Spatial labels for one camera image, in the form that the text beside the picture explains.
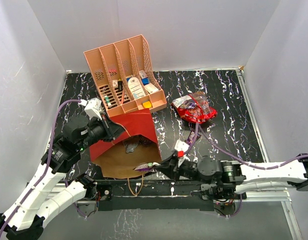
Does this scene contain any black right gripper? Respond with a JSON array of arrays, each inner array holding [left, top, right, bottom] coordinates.
[[155, 153, 212, 184]]

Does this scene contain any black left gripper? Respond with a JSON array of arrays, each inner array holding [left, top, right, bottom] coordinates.
[[78, 112, 127, 151]]

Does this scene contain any purple brown snack packet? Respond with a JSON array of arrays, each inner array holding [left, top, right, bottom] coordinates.
[[134, 162, 155, 172]]

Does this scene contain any silver grey snack packet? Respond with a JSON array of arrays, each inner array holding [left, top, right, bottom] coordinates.
[[123, 140, 139, 154]]

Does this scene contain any red brown paper bag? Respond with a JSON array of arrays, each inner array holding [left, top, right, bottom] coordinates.
[[89, 108, 162, 180]]

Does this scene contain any red snack packet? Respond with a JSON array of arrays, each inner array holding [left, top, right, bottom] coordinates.
[[172, 91, 217, 124]]

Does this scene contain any dark chocolate snack packet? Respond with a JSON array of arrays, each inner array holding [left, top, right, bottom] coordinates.
[[141, 138, 152, 147]]

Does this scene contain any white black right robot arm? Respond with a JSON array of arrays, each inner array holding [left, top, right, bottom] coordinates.
[[151, 153, 308, 199]]

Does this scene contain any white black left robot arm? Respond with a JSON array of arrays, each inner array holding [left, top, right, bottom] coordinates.
[[0, 115, 125, 240]]

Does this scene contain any green white tube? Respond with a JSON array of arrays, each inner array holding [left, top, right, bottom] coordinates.
[[104, 95, 112, 108]]

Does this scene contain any yellow box in organizer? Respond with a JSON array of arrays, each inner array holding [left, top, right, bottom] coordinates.
[[142, 100, 152, 109]]

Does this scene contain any white label card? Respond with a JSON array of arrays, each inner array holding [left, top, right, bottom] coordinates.
[[128, 77, 146, 99]]

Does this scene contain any black marker in organizer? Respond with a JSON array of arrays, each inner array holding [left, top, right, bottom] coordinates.
[[118, 80, 123, 92]]

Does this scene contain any white small box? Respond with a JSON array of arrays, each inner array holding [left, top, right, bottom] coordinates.
[[144, 83, 159, 94]]

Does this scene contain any pink plastic desk organizer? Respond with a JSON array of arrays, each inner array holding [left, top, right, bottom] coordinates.
[[84, 34, 167, 117]]

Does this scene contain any blue small box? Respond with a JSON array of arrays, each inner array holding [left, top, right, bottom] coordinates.
[[142, 77, 150, 86]]

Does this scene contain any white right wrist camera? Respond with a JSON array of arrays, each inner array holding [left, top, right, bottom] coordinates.
[[174, 140, 189, 167]]

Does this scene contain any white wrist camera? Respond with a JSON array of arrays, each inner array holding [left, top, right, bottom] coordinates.
[[84, 97, 103, 119], [174, 140, 189, 167]]

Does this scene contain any black mounting base rail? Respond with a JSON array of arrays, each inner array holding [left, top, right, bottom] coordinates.
[[97, 179, 246, 211]]

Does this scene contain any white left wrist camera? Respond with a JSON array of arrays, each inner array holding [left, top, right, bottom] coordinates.
[[84, 97, 103, 119]]

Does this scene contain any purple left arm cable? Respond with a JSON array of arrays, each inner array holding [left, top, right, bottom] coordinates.
[[0, 99, 88, 240]]

